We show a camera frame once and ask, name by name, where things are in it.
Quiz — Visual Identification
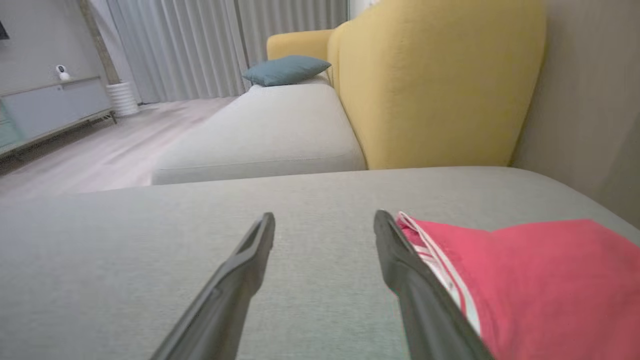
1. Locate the pale green television cabinet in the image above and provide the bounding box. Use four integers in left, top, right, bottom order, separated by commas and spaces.
0, 76, 117, 158

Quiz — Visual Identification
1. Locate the sheer white curtain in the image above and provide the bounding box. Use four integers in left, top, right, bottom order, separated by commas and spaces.
102, 0, 251, 103

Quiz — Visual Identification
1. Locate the white ribbed plant pot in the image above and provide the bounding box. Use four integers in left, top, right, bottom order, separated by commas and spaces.
105, 81, 139, 117

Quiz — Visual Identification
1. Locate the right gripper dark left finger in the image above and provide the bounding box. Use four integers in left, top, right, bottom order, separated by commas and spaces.
150, 212, 276, 360

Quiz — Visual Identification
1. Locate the brown plant trunk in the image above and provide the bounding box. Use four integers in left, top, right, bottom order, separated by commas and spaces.
77, 0, 122, 86

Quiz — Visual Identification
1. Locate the yellow sofa armrest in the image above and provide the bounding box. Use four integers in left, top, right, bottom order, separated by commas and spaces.
266, 29, 335, 62

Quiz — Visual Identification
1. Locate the small grey sofa seat cushion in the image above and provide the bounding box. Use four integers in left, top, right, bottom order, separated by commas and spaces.
151, 75, 368, 186

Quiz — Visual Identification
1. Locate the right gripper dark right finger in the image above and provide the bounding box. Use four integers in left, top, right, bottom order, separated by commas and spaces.
372, 210, 496, 360

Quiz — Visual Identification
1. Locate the yellow sofa backrest cushion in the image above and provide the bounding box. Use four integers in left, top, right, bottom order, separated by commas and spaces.
327, 0, 547, 171

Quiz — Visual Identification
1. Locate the large grey sofa seat cushion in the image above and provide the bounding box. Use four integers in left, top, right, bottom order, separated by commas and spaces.
0, 166, 640, 360

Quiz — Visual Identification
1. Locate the grey curtain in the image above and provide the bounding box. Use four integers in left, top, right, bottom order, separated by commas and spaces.
235, 0, 349, 68

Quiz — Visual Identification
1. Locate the blue throw pillow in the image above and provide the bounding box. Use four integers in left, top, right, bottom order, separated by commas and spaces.
242, 55, 332, 87

